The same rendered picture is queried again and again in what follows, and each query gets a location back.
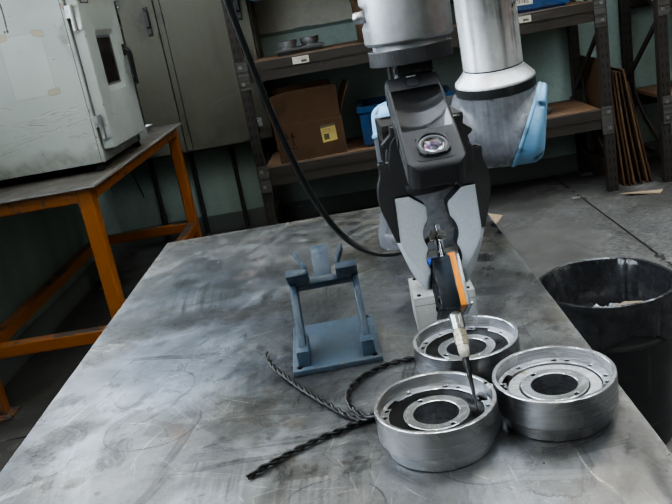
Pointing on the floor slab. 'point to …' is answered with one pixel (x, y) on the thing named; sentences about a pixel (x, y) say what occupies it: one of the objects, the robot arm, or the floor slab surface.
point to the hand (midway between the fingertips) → (446, 274)
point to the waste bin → (624, 325)
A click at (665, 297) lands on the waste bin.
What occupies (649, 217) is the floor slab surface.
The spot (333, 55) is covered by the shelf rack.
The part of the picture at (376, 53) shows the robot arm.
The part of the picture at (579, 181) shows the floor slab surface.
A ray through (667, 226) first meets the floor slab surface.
